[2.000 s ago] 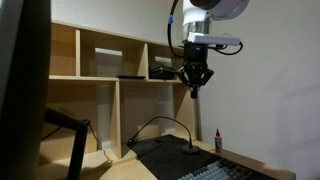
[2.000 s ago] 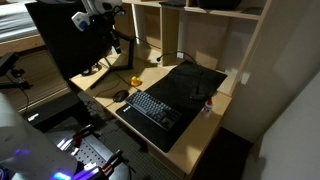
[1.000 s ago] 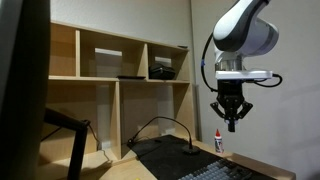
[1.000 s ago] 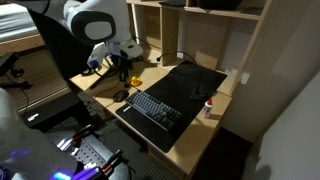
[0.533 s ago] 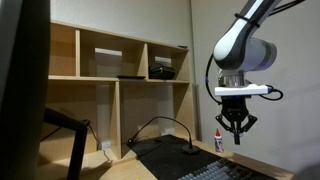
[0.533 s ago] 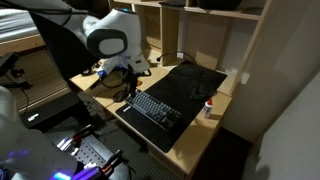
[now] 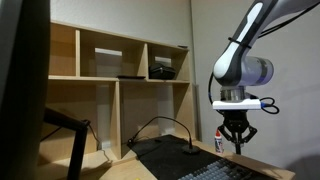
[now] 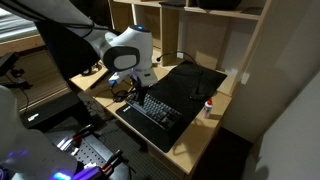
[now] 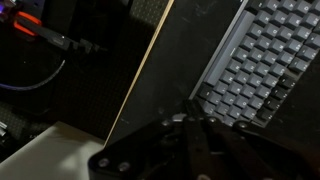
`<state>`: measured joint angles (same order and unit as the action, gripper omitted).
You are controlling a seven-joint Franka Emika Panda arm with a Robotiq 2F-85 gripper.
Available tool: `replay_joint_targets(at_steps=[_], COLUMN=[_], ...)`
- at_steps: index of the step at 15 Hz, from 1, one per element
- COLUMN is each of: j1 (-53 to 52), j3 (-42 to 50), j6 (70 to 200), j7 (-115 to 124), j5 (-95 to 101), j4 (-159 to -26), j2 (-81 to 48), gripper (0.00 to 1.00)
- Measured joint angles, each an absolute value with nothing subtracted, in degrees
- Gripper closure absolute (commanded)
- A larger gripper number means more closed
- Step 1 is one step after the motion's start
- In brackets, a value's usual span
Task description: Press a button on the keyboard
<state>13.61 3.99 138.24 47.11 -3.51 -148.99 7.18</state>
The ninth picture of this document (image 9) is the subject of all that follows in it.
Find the black bar with connector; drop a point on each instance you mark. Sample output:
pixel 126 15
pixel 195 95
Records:
pixel 56 40

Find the grey mechanical keyboard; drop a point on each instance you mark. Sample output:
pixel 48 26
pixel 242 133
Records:
pixel 260 60

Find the black desk mat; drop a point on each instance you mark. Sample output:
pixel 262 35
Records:
pixel 173 60

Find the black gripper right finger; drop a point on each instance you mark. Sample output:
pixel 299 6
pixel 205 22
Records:
pixel 246 153

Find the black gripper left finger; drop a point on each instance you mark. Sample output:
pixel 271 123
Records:
pixel 156 150

